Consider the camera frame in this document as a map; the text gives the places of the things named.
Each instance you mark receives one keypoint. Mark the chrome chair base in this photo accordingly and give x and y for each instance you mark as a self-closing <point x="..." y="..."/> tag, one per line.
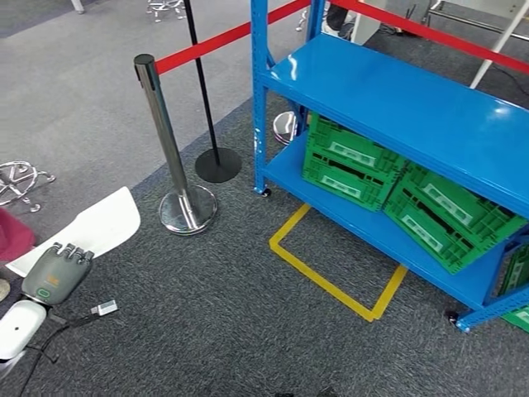
<point x="165" y="6"/>
<point x="18" y="178"/>

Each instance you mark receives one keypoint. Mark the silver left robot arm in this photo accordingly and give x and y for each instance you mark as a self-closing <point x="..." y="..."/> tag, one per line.
<point x="8" y="366"/>

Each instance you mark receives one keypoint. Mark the white wrist housing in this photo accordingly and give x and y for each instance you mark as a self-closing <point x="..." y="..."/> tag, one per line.
<point x="20" y="329"/>

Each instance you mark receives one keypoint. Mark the white curved plastic part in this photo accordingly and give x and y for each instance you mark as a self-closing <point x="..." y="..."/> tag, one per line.
<point x="103" y="224"/>

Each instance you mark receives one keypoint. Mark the chrome stanchion post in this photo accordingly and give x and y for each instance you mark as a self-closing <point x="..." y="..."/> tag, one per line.
<point x="188" y="211"/>

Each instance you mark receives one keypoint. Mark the stainless steel table frame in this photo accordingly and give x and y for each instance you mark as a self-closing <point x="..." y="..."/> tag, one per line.
<point x="475" y="24"/>

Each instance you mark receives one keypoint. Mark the red barrier belt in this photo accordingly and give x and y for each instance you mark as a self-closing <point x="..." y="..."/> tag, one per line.
<point x="215" y="41"/>
<point x="434" y="35"/>

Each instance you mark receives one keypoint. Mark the chrome stanchion base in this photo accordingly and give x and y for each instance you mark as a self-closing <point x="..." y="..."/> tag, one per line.
<point x="283" y="129"/>

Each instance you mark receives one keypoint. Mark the black stanchion pole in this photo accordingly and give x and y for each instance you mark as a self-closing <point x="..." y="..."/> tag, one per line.
<point x="218" y="164"/>

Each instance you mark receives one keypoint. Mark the green plastic crate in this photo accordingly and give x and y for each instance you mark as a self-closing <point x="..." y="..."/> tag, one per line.
<point x="351" y="170"/>
<point x="446" y="219"/>
<point x="518" y="271"/>

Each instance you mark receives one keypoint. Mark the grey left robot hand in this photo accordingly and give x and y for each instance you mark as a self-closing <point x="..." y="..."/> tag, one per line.
<point x="53" y="279"/>

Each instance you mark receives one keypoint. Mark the blue metal shelf rack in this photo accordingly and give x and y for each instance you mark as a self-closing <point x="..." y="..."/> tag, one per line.
<point x="413" y="109"/>

